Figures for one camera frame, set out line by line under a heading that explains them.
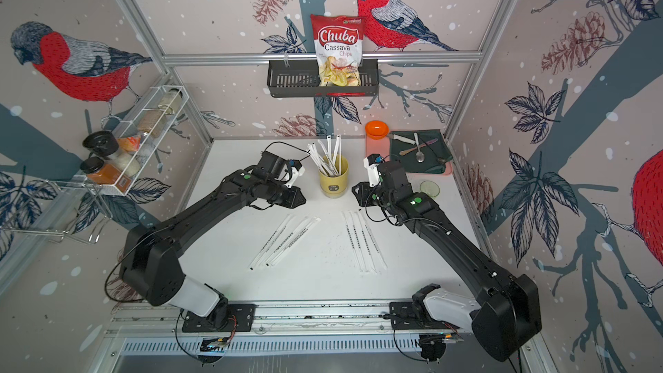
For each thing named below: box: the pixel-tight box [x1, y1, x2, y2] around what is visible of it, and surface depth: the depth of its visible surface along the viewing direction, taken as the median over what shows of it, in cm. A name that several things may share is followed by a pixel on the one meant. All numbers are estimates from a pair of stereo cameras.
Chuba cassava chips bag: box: [310, 13, 365, 88], surface depth 85 cm
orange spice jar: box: [79, 156, 133, 193], surface depth 62 cm
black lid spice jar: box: [82, 130, 120, 157], surface depth 63 cm
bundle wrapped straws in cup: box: [307, 134, 342, 178], surface depth 95 cm
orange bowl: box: [365, 120, 390, 140], surface depth 120 cm
